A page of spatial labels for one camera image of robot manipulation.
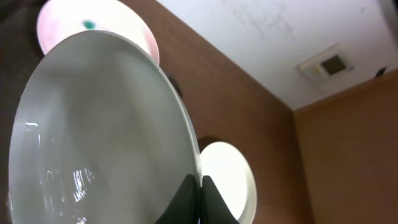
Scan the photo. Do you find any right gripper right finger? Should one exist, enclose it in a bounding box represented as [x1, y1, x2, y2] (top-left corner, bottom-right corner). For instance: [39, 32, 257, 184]
[200, 175, 239, 224]

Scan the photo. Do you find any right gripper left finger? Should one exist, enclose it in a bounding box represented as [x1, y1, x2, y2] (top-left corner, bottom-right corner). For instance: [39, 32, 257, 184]
[155, 174, 199, 224]

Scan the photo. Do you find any white plate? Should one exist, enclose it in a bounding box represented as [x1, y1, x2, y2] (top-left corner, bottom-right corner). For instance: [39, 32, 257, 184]
[200, 141, 257, 224]
[36, 0, 160, 63]
[7, 30, 201, 223]

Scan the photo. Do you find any brown serving tray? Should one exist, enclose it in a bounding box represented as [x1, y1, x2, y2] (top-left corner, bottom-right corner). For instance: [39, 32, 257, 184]
[1, 0, 45, 223]

